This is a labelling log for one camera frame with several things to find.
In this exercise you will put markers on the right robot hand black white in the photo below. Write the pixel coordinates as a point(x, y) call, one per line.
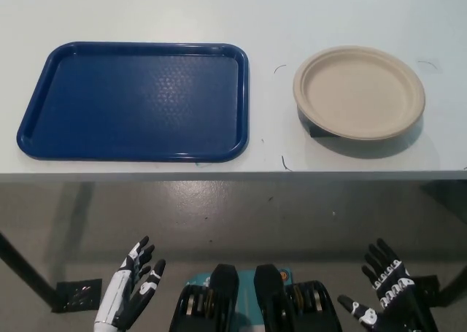
point(401, 295)

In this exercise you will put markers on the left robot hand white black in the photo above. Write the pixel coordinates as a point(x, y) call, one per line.
point(116, 295)

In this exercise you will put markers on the beige round paper plate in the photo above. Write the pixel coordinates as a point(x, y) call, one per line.
point(359, 91)

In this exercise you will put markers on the black floor foot plate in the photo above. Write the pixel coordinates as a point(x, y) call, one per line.
point(428, 286)
point(78, 293)

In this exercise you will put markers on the blue plastic serving tray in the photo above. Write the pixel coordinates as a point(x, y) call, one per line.
point(131, 102)

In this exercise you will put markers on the black table leg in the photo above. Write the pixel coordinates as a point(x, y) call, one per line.
point(25, 264)

